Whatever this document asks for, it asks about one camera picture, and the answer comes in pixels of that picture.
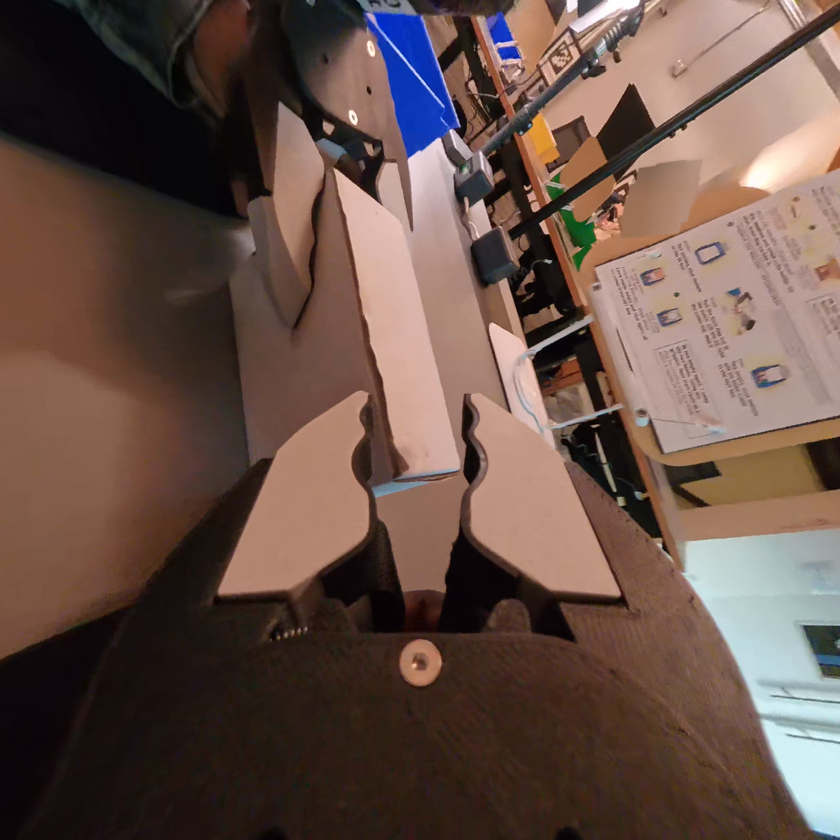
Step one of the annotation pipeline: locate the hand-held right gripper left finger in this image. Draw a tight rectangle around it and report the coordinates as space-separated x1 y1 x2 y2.
215 391 383 603

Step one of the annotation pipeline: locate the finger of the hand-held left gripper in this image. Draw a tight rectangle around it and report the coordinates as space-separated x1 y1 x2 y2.
247 101 328 329
379 134 416 232

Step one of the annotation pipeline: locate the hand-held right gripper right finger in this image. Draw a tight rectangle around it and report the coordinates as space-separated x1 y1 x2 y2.
458 394 623 605

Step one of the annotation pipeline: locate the blue plastic bin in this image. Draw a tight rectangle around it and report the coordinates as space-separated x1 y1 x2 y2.
364 12 462 158

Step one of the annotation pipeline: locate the white cardboard mailer box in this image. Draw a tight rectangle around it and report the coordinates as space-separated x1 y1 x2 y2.
230 167 462 483

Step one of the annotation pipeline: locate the person's left hand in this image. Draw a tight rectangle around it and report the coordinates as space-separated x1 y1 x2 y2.
187 7 263 122

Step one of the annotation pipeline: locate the grey device green light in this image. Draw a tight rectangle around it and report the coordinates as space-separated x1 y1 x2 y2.
443 128 494 203

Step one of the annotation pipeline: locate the dark grey cube device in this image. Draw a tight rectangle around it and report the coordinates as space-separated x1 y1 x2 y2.
470 226 521 286

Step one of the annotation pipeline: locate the yellow storage bin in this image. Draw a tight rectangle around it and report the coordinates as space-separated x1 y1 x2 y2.
524 113 560 165

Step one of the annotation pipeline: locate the small blue storage bin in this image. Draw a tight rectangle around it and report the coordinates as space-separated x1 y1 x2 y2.
487 12 527 63

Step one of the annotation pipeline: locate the long wooden edged table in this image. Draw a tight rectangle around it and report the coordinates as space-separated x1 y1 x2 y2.
469 13 686 568

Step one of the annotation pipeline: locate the small green storage bin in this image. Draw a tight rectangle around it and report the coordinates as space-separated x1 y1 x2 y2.
546 172 599 270

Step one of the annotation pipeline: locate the grey light stand pole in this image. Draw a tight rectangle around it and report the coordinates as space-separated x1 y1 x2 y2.
482 0 651 148

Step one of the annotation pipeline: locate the printed marker sign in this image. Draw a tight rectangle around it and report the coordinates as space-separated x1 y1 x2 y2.
537 28 584 83

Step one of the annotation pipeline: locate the black angled panel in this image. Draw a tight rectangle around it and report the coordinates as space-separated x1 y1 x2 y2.
596 84 658 181

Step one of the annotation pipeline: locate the black stand pole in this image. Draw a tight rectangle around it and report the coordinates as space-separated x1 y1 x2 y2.
507 7 840 240

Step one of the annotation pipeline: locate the printed instruction sheet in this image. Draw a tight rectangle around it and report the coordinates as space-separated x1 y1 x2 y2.
594 174 840 455

